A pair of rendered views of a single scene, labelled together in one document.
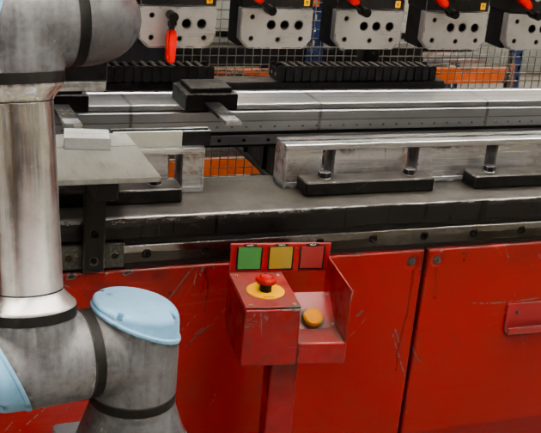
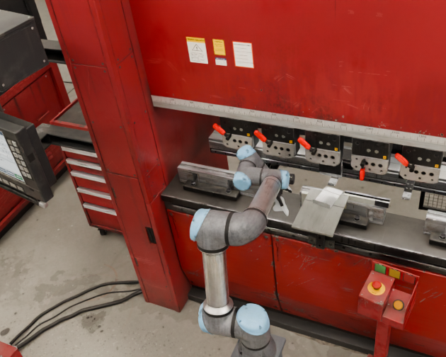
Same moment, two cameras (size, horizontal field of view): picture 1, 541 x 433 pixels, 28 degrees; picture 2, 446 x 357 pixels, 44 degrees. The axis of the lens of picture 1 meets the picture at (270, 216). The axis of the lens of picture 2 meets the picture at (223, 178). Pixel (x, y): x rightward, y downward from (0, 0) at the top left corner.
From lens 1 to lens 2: 142 cm
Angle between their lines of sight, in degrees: 48
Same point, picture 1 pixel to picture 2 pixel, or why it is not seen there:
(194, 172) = (379, 217)
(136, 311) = (246, 321)
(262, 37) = (411, 176)
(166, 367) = (256, 340)
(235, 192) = (397, 230)
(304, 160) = (435, 225)
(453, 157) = not seen: outside the picture
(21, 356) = (207, 321)
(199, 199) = (376, 230)
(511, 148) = not seen: outside the picture
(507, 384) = not seen: outside the picture
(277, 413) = (381, 330)
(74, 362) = (223, 329)
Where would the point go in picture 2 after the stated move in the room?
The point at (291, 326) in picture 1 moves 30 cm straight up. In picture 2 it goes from (378, 309) to (383, 261)
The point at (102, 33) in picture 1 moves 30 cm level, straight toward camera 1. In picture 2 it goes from (232, 242) to (174, 304)
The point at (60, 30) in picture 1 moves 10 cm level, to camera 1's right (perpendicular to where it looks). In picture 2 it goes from (217, 239) to (238, 254)
